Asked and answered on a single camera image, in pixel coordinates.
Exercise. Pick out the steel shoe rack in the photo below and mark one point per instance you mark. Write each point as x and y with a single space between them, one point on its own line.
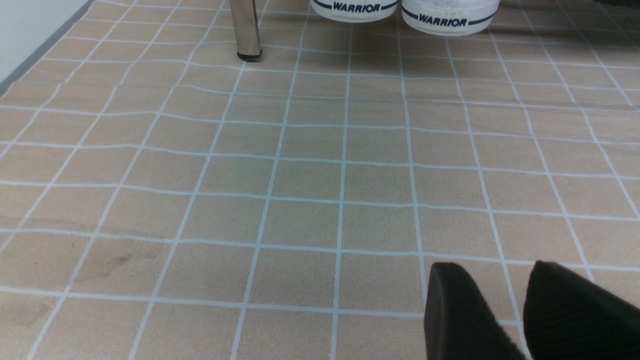
246 29

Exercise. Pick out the navy canvas sneaker right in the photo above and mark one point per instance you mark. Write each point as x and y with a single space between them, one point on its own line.
449 18

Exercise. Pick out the navy canvas sneaker left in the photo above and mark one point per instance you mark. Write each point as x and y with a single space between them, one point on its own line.
355 11

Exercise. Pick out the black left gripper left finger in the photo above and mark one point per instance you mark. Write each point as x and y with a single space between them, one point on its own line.
458 323

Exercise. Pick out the navy canvas sneaker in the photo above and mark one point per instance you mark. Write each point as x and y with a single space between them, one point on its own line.
449 18
355 11

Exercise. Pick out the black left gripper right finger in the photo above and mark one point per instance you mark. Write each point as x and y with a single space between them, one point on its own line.
567 317

